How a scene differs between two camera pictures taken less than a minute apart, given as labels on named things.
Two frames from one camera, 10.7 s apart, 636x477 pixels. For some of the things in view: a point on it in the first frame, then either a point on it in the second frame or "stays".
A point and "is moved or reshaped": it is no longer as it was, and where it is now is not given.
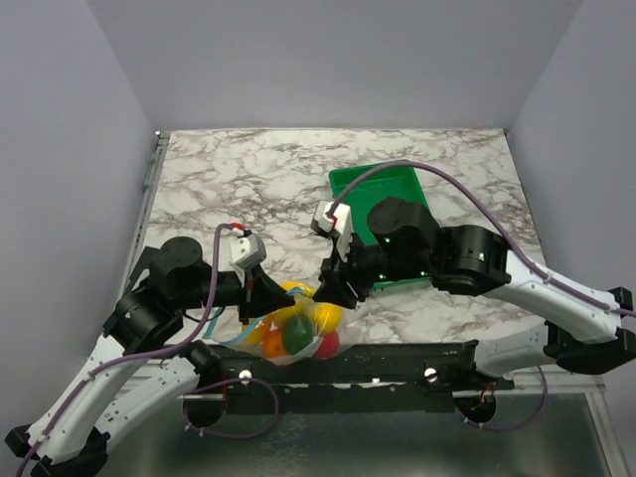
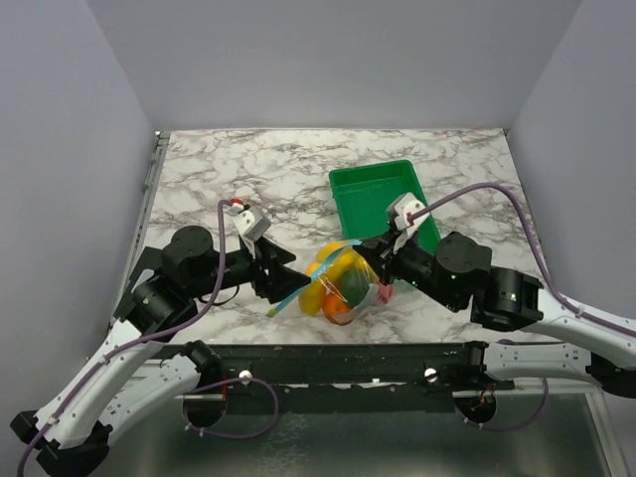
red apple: x=329 y=347 → x=385 y=291
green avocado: x=297 y=331 is moved or reshaped
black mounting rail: x=419 y=376 stays
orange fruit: x=273 y=345 → x=337 y=309
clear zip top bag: x=296 y=330 is moved or reshaped
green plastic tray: x=395 y=183 stays
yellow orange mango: x=257 y=333 → x=312 y=298
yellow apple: x=328 y=317 is moved or reshaped
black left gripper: x=260 y=295 → x=282 y=280
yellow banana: x=307 y=289 → x=323 y=254
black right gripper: x=333 y=291 → x=380 y=253
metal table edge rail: x=143 y=208 stays
